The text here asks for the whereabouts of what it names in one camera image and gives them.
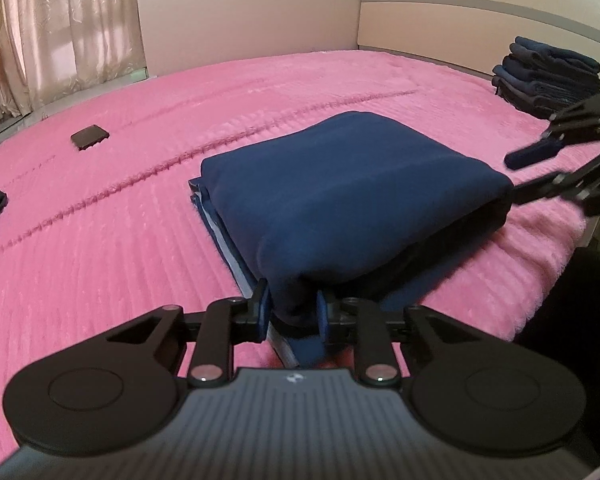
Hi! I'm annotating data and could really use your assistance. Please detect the beige wooden headboard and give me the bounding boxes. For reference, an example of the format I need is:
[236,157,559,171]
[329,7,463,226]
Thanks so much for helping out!
[358,0,600,75]

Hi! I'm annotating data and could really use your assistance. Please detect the stack of folded dark clothes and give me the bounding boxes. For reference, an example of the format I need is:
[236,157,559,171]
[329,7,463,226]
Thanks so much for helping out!
[491,36,600,119]

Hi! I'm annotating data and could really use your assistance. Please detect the black smartphone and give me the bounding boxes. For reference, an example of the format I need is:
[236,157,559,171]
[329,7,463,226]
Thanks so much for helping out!
[70,125,110,151]

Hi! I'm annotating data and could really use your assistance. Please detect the green small box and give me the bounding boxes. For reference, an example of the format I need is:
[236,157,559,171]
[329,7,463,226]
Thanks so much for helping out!
[129,68,148,82]

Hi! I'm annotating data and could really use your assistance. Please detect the navy blue sweatshirt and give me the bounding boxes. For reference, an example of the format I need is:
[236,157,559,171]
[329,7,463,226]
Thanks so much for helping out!
[189,112,513,368]

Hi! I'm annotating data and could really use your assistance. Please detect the pink bed blanket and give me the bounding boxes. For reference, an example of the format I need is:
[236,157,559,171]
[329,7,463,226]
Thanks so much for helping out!
[0,49,600,476]

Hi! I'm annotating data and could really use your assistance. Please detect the beige curtain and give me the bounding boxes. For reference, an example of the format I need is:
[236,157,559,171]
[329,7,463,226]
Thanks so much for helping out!
[0,0,146,116]

